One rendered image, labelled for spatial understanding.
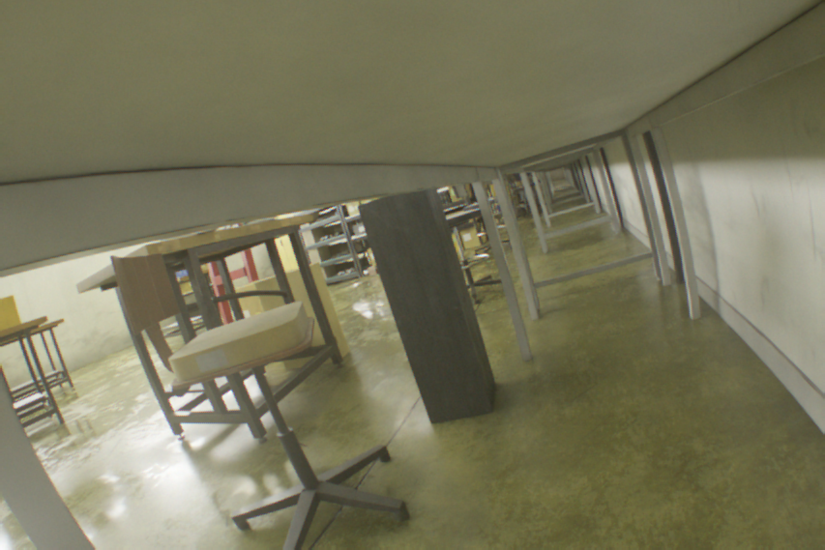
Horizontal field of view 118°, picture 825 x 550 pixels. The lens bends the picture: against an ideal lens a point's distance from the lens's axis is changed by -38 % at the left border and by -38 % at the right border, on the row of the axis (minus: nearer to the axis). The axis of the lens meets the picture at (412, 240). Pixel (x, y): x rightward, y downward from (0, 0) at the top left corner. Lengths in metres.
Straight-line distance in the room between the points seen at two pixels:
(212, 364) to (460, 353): 0.82
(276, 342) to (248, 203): 0.52
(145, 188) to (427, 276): 1.08
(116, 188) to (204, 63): 0.17
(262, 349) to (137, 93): 0.76
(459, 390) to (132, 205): 1.28
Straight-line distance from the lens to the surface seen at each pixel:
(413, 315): 1.38
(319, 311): 2.46
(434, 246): 1.31
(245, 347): 0.94
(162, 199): 0.39
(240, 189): 0.46
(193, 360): 0.99
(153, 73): 0.24
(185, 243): 1.77
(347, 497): 1.20
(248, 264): 4.40
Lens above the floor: 0.76
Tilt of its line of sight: 3 degrees down
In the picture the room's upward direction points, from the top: 18 degrees counter-clockwise
